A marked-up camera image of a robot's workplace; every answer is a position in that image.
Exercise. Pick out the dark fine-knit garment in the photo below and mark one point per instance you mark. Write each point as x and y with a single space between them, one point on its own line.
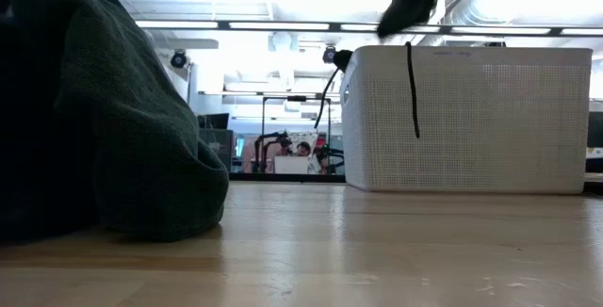
118 133

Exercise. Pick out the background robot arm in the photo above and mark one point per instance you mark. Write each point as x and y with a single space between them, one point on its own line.
258 156
325 156

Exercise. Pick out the black computer monitor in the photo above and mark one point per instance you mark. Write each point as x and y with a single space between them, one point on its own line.
216 121
596 133

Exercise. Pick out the person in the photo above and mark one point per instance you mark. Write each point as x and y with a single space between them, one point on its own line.
304 148

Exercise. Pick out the grey mesh cart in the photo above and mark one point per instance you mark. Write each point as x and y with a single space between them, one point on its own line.
219 149

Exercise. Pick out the white box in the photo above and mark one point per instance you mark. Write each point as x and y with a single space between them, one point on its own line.
291 165

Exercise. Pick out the white perforated laundry basket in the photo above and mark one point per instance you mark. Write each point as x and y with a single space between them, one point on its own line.
494 123

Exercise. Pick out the round black ceiling camera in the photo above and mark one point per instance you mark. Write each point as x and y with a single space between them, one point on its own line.
329 54
178 59

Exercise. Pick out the thin black stand frame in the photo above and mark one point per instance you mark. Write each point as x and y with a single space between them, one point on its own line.
297 98

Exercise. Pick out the black table edge rail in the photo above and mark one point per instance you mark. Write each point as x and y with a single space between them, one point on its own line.
282 178

